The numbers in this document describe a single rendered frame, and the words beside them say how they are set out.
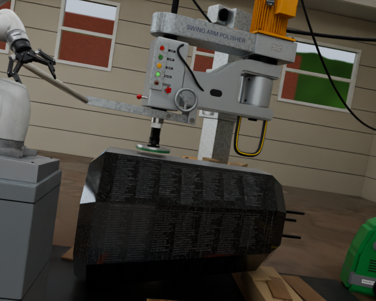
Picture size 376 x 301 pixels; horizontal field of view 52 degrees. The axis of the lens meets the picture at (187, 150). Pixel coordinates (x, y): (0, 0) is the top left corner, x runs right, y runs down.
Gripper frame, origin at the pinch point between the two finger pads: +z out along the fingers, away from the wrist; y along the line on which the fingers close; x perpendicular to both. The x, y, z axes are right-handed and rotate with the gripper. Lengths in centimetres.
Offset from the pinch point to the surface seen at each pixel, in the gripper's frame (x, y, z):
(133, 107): 57, 52, -8
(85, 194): 67, 6, 28
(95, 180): 65, 14, 23
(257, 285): 97, 76, 115
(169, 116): 61, 71, 5
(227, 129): 124, 140, 1
